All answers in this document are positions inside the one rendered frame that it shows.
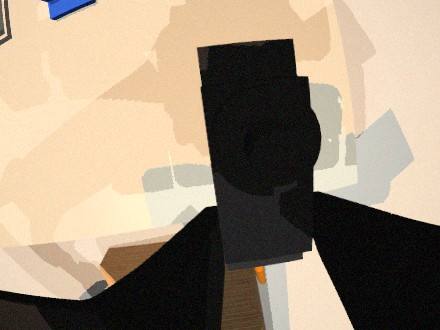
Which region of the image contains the black micro servo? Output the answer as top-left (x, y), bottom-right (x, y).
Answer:
top-left (196, 38), bottom-right (321, 284)

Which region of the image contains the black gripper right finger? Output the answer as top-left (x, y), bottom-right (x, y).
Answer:
top-left (312, 192), bottom-right (440, 330)

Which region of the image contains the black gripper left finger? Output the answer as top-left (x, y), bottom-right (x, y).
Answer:
top-left (0, 206), bottom-right (225, 330)

